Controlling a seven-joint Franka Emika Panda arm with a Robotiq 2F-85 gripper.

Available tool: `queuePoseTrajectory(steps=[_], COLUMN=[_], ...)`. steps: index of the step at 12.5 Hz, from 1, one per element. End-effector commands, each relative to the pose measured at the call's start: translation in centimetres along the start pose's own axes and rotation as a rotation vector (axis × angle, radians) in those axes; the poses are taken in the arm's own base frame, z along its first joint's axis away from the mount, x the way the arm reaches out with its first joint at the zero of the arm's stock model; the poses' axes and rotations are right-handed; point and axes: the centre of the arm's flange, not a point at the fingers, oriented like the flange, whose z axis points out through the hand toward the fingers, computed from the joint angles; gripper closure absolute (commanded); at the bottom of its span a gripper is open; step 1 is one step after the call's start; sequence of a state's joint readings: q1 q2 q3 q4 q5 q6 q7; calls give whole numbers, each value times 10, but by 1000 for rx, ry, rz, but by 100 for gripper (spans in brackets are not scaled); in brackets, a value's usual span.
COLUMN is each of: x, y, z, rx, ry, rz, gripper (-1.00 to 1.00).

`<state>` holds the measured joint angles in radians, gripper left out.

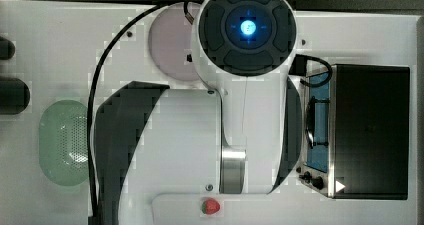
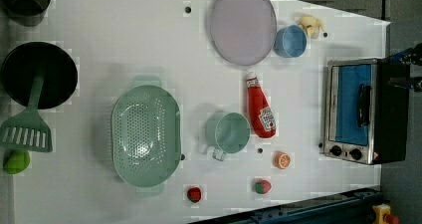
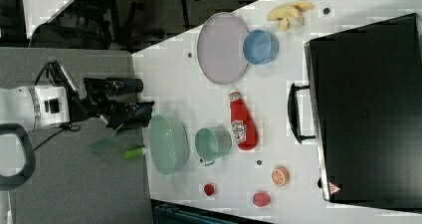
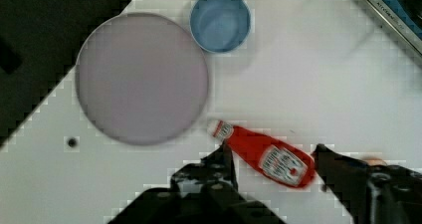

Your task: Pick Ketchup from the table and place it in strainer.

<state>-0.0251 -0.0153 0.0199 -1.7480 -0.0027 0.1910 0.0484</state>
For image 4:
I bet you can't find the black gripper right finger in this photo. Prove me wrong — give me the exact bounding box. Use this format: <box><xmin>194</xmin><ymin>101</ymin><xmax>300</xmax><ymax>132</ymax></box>
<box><xmin>313</xmin><ymin>144</ymin><xmax>422</xmax><ymax>224</ymax></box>

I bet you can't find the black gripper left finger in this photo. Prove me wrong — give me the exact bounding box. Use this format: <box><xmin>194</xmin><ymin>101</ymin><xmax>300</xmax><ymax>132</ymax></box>
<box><xmin>170</xmin><ymin>143</ymin><xmax>238</xmax><ymax>198</ymax></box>

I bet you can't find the red plush ketchup bottle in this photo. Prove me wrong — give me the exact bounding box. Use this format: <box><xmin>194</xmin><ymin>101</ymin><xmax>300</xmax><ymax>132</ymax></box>
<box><xmin>207</xmin><ymin>119</ymin><xmax>316</xmax><ymax>188</ymax></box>

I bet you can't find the lilac round plate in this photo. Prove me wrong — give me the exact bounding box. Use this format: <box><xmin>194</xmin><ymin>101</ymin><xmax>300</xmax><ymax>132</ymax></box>
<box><xmin>77</xmin><ymin>13</ymin><xmax>209</xmax><ymax>145</ymax></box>

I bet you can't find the blue cup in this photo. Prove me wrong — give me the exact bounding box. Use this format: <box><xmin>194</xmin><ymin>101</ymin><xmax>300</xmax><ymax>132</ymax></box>
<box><xmin>189</xmin><ymin>0</ymin><xmax>252</xmax><ymax>54</ymax></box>

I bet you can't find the silver toaster oven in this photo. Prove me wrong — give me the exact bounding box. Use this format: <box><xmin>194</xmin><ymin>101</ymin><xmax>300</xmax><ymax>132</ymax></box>
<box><xmin>364</xmin><ymin>0</ymin><xmax>422</xmax><ymax>57</ymax></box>

